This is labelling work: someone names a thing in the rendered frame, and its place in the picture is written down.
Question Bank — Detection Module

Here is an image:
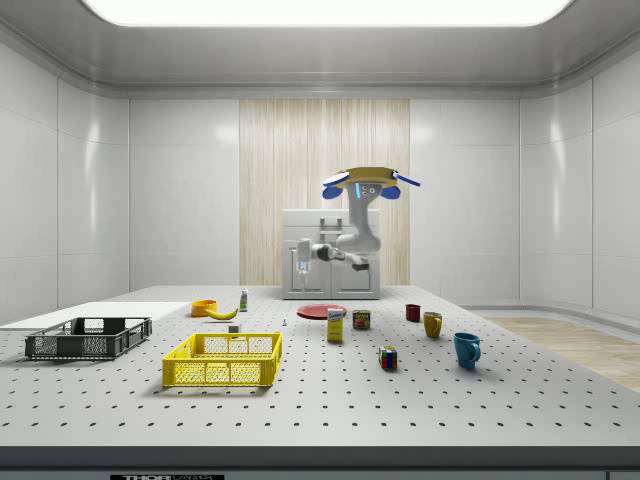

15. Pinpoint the yellow mug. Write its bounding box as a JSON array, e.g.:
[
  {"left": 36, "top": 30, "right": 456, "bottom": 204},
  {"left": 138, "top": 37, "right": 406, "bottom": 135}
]
[{"left": 422, "top": 311, "right": 444, "bottom": 340}]

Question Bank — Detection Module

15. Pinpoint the dark grey basket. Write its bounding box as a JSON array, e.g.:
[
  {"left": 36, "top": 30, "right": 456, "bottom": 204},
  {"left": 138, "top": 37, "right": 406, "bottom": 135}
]
[{"left": 24, "top": 316, "right": 154, "bottom": 363}]

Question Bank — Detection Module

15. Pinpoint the puzzle cube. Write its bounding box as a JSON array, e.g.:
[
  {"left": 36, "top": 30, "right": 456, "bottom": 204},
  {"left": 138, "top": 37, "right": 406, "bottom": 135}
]
[{"left": 377, "top": 345, "right": 400, "bottom": 372}]

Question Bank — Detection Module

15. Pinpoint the white cabinet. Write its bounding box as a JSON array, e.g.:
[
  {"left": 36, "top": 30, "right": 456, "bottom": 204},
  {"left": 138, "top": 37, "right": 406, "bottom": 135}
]
[{"left": 281, "top": 208, "right": 382, "bottom": 301}]

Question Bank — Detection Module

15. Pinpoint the yellow basket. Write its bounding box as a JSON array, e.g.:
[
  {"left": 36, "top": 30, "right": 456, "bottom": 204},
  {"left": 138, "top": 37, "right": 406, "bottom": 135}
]
[{"left": 161, "top": 331, "right": 284, "bottom": 388}]

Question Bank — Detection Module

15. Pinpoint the blue mug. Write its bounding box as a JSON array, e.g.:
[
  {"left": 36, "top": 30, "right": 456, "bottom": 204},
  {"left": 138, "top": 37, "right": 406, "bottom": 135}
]
[{"left": 452, "top": 332, "right": 483, "bottom": 372}]

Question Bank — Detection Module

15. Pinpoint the red plate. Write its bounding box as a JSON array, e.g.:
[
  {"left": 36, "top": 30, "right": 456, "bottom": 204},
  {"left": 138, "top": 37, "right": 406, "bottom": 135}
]
[{"left": 296, "top": 303, "right": 349, "bottom": 322}]

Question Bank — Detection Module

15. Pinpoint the yellow white box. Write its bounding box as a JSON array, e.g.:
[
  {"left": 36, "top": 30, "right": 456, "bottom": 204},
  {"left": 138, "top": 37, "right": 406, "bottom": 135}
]
[{"left": 326, "top": 307, "right": 347, "bottom": 345}]

